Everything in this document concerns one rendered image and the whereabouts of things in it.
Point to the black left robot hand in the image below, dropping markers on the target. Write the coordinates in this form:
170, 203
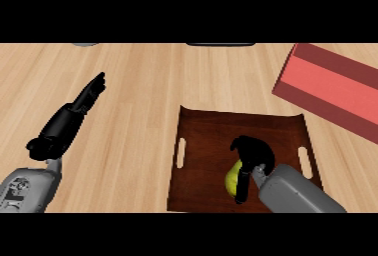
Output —
60, 126

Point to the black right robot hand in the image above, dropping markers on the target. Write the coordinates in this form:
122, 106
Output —
252, 150

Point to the green pear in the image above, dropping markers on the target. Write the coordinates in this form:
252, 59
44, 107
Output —
232, 181

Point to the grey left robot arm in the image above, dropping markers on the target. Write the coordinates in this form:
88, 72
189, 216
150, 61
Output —
29, 188

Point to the dark brown wooden tray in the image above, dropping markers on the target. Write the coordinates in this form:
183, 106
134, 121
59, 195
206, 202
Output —
211, 143

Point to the red cardboard box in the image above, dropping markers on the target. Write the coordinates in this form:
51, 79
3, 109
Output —
332, 88

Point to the grey object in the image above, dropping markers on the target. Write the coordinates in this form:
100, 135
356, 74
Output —
84, 44

